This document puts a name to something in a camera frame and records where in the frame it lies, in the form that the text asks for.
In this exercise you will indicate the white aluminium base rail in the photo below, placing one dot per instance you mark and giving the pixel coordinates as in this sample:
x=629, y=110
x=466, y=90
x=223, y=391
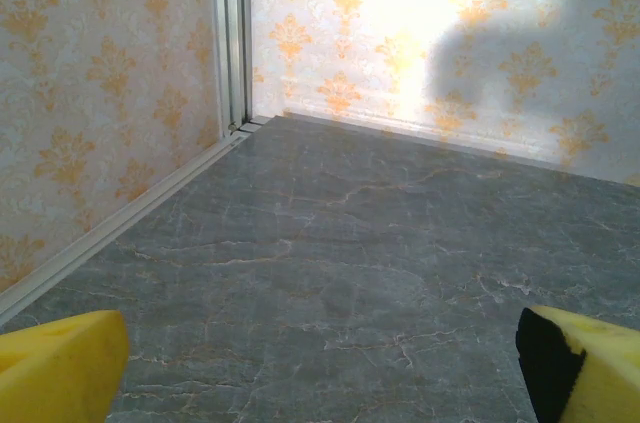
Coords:
x=107, y=228
x=425, y=135

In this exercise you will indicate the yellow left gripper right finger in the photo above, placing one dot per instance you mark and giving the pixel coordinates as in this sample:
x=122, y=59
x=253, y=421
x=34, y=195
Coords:
x=595, y=373

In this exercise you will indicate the aluminium corner post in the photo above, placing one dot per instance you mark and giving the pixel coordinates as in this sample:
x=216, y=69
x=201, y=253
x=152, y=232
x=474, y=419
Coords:
x=232, y=33

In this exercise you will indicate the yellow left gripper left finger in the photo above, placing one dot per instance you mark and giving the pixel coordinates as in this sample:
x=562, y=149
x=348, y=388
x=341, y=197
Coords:
x=60, y=368

